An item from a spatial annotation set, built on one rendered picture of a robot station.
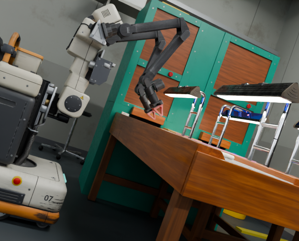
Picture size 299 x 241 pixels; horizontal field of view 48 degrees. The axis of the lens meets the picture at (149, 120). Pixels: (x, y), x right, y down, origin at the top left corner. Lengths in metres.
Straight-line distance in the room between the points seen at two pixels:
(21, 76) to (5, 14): 3.08
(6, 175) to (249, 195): 1.26
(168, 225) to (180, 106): 1.94
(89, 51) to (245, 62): 1.69
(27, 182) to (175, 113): 1.56
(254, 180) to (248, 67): 2.19
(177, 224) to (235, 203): 0.22
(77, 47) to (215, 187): 1.30
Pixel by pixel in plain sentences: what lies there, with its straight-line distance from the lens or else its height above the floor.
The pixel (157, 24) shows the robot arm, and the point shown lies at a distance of 2.11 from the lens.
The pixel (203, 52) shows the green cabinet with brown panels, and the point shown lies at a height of 1.54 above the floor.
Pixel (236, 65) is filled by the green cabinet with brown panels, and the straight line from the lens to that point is 3.31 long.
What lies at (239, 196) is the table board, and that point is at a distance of 1.26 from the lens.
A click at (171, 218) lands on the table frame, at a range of 1.24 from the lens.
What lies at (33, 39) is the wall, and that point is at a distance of 4.91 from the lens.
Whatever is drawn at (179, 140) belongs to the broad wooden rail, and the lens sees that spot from 1.33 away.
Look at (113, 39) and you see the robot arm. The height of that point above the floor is 1.23.
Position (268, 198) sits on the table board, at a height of 0.66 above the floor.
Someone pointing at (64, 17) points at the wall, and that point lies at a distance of 4.97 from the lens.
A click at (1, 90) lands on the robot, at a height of 0.67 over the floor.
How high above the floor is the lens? 0.77
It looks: level
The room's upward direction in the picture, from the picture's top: 20 degrees clockwise
